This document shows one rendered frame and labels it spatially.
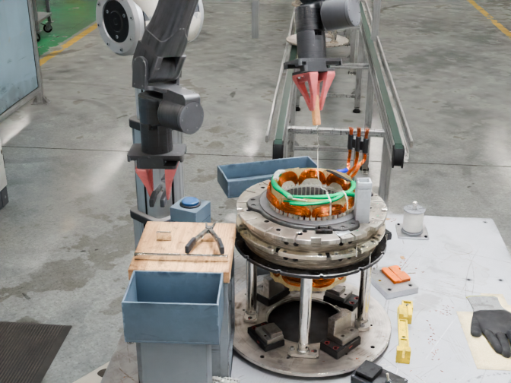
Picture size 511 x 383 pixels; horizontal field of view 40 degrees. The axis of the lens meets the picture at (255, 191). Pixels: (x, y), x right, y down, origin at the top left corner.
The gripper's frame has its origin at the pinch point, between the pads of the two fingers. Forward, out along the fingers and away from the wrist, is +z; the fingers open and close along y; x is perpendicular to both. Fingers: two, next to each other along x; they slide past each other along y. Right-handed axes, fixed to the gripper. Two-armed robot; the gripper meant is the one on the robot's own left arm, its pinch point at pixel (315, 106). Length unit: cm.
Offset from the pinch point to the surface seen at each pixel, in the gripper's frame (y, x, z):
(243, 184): -0.8, 32.5, 15.9
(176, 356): -34, 0, 44
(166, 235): -28.6, 14.0, 23.6
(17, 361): -39, 162, 83
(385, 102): 134, 143, -10
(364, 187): 6.2, -6.1, 16.8
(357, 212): 5.9, -3.7, 21.8
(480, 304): 47, 5, 49
